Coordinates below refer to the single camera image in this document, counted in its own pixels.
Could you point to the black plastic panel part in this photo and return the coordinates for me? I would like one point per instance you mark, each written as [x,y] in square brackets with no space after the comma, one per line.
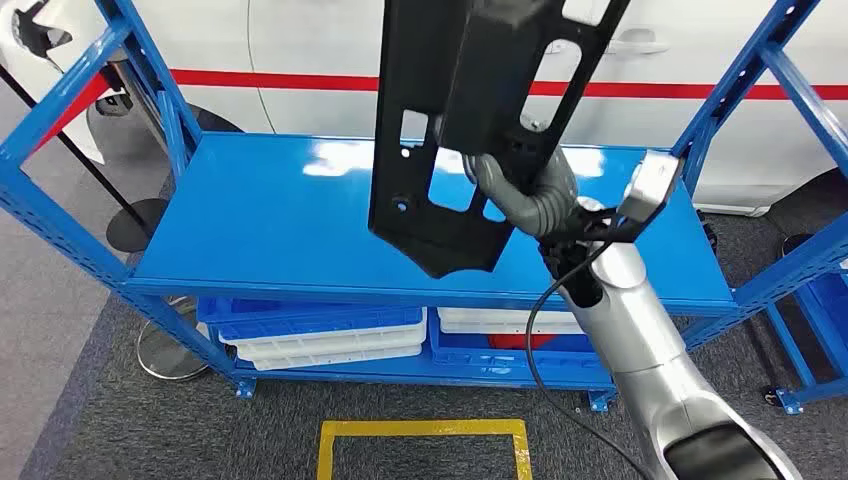
[411,218]

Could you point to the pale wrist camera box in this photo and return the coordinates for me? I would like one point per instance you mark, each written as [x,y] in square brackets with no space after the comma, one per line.
[652,185]

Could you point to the blue plastic bin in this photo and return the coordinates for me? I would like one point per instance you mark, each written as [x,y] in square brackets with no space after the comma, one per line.
[265,311]
[464,361]

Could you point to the red object in bin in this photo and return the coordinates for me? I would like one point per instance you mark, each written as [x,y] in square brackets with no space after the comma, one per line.
[520,340]

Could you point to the white car with red stripe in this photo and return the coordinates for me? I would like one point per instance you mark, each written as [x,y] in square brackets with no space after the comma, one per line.
[318,40]

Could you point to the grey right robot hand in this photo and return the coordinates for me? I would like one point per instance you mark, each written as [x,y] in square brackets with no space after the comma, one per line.
[497,189]

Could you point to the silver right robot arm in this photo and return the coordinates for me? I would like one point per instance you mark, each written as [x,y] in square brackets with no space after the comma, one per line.
[636,344]

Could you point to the blue metal shelf rack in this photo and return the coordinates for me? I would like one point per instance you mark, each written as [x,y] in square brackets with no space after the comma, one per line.
[828,298]
[265,218]

